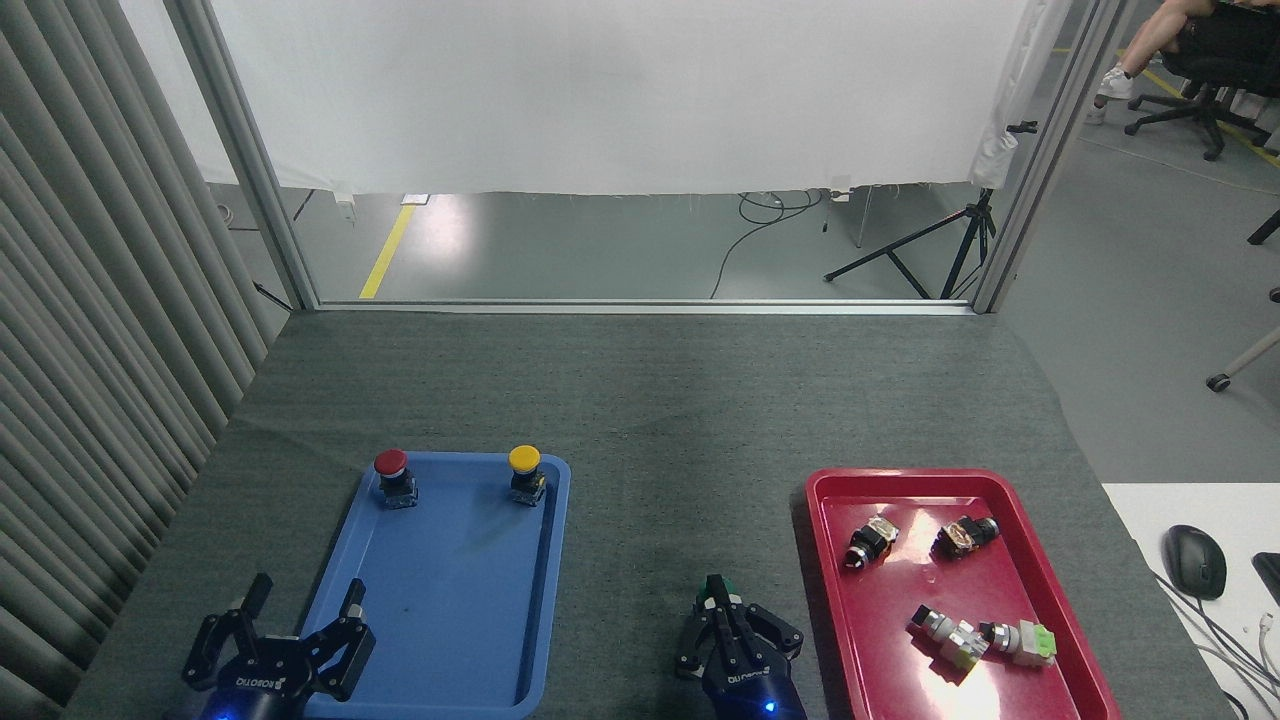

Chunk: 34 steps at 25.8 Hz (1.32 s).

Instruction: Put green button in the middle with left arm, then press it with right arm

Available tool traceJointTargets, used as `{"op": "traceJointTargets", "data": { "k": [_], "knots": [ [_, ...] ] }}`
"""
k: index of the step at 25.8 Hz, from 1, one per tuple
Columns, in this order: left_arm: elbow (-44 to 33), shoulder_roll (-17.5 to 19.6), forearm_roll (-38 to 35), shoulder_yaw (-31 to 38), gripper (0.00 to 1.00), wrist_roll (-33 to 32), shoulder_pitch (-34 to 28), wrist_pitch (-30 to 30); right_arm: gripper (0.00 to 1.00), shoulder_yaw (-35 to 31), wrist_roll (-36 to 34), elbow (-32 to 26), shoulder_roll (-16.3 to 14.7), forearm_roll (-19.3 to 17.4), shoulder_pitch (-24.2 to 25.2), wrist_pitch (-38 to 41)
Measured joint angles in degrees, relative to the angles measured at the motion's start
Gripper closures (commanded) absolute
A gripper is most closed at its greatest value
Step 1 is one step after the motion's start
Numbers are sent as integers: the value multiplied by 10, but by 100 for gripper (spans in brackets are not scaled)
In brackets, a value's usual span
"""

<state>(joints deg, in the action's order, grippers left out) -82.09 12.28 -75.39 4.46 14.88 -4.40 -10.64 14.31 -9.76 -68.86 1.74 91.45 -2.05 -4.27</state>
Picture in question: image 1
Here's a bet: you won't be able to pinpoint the white backdrop cloth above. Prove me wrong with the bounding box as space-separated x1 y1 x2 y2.
118 0 1071 197

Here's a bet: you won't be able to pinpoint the black selector switch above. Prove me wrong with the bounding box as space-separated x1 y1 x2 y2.
841 516 900 572

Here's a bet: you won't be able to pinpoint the silver frame rail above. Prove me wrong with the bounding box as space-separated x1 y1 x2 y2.
290 298 977 317

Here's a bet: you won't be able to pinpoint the grey chair leg with caster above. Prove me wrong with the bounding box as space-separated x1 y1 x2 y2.
1206 325 1280 392

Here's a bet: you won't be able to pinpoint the black switch with brass contacts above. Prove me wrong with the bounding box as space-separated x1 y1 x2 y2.
933 514 1001 560

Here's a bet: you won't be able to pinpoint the red push button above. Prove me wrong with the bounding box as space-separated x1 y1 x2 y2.
373 448 420 510

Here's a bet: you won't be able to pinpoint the silver frame post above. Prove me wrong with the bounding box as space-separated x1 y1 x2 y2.
972 0 1131 314
165 0 321 311

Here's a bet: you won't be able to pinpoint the white desk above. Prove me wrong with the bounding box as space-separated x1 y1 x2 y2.
1102 483 1280 720

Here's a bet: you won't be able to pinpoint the red plastic tray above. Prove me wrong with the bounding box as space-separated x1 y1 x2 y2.
805 468 1123 720

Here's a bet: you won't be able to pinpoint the grey desk cables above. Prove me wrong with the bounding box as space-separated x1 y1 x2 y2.
1150 570 1280 706

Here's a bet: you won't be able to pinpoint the dark grey table cloth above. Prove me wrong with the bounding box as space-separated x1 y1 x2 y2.
60 310 1236 720

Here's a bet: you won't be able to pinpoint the grey pleated curtain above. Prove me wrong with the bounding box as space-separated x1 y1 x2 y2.
0 0 277 720

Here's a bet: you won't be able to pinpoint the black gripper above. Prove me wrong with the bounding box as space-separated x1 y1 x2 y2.
675 575 807 720
182 573 377 720

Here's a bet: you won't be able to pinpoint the black tripod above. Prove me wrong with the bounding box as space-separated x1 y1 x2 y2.
824 120 1039 301

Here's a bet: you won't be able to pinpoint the silver switch with yellow base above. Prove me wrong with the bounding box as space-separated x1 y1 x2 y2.
907 604 991 672

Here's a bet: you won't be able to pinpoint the yellow push button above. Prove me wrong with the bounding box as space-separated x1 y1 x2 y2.
507 444 549 507

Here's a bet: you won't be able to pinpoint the person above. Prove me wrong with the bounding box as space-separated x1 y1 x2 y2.
1085 0 1226 126

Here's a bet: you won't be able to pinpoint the black computer mouse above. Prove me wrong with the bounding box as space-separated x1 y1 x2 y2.
1163 524 1228 601

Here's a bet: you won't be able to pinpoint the white switch with green base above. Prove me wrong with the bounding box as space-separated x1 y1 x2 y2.
978 619 1058 668

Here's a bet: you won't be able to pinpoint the black office chair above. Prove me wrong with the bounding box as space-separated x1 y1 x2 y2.
1124 0 1280 162

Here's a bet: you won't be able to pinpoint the blue plastic tray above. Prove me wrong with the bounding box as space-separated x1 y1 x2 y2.
297 451 572 720

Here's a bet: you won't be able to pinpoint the black floor cable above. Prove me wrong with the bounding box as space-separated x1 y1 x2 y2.
710 190 824 299

